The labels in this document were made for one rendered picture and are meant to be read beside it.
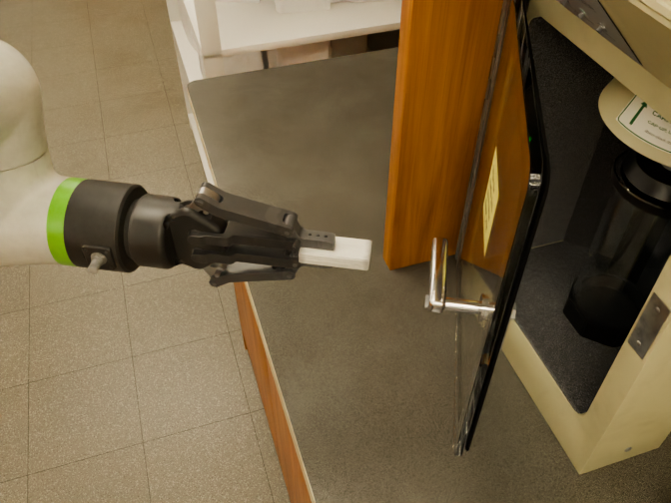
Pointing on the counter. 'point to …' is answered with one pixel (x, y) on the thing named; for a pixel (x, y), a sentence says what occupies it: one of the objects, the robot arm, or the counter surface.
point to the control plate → (601, 23)
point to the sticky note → (490, 201)
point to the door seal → (523, 248)
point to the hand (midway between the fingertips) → (335, 251)
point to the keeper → (648, 325)
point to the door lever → (436, 302)
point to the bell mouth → (635, 122)
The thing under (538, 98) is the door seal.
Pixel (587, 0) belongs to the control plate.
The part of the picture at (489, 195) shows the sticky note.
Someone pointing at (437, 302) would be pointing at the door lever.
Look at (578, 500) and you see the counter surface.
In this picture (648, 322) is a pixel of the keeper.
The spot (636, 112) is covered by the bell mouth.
